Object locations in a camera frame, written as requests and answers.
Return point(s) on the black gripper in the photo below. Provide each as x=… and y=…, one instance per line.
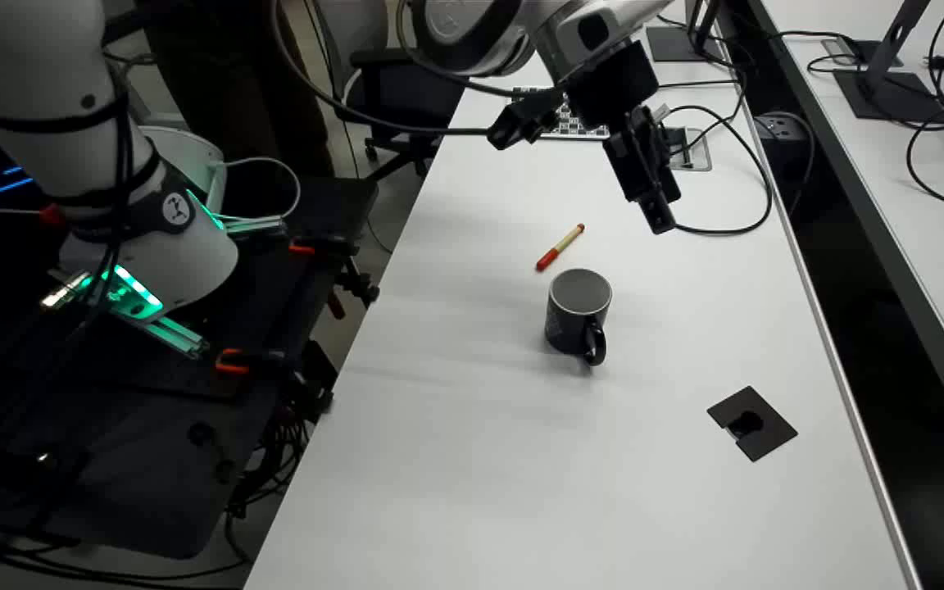
x=613, y=85

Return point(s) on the red and tan pen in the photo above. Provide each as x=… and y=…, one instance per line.
x=559, y=246

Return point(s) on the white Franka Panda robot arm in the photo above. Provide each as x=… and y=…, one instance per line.
x=47, y=85

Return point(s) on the black mug cup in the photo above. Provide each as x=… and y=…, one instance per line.
x=572, y=329

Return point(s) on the black monitor stand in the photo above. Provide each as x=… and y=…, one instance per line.
x=886, y=93

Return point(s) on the black office chair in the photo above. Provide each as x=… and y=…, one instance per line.
x=406, y=85

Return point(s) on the black square grommet plate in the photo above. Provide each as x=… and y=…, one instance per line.
x=751, y=424

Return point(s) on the orange clamp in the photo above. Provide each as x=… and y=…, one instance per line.
x=231, y=366
x=300, y=246

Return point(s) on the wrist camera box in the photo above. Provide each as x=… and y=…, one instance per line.
x=521, y=119

